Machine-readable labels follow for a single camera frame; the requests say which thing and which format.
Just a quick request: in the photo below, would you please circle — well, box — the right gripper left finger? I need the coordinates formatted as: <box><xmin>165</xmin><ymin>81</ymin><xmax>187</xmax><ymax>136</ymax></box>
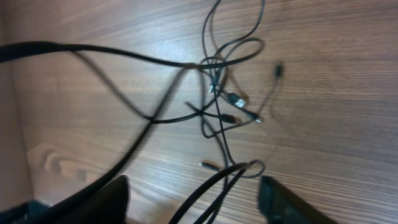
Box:
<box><xmin>37</xmin><ymin>175</ymin><xmax>129</xmax><ymax>224</ymax></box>

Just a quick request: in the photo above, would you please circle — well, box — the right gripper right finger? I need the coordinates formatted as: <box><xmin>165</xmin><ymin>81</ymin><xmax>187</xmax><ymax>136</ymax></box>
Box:
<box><xmin>258</xmin><ymin>176</ymin><xmax>337</xmax><ymax>224</ymax></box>

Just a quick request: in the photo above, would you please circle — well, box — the black USB cable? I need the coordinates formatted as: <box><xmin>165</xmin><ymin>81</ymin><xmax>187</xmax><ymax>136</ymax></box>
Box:
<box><xmin>198</xmin><ymin>55</ymin><xmax>267</xmax><ymax>224</ymax></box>
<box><xmin>185</xmin><ymin>60</ymin><xmax>285</xmax><ymax>139</ymax></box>
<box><xmin>146</xmin><ymin>0</ymin><xmax>267</xmax><ymax>125</ymax></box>

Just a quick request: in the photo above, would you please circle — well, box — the right camera cable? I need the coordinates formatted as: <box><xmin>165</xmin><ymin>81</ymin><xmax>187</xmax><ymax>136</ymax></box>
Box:
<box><xmin>0</xmin><ymin>40</ymin><xmax>265</xmax><ymax>224</ymax></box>

